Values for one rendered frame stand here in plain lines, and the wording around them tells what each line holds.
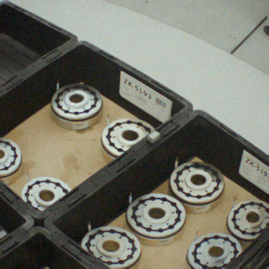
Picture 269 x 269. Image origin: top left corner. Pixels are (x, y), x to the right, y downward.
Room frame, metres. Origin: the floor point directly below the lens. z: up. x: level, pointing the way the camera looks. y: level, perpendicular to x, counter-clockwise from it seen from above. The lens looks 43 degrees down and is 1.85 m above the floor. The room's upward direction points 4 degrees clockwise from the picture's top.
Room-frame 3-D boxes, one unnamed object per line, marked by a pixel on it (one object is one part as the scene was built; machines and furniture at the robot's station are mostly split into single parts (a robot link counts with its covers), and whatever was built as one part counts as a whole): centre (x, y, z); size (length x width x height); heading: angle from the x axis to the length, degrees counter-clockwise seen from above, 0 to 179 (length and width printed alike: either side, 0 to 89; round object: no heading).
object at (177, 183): (0.94, -0.12, 0.86); 0.10 x 0.10 x 0.01
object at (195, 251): (0.76, -0.16, 0.86); 0.10 x 0.10 x 0.01
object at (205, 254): (0.76, -0.16, 0.86); 0.05 x 0.05 x 0.01
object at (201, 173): (0.94, -0.12, 0.86); 0.05 x 0.05 x 0.01
